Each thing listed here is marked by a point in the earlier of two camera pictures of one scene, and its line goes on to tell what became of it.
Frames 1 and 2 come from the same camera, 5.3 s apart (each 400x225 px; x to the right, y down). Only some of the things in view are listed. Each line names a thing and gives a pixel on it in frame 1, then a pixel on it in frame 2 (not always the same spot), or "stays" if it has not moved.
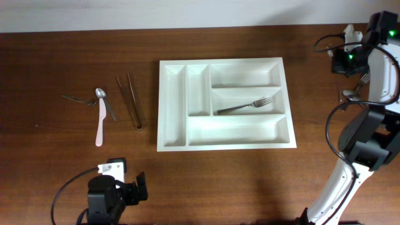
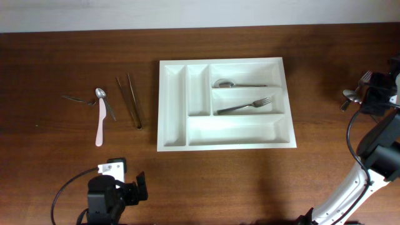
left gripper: (132, 188) stays
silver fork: (257, 103) stays
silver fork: (364, 79) stays
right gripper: (344, 69) → (371, 102)
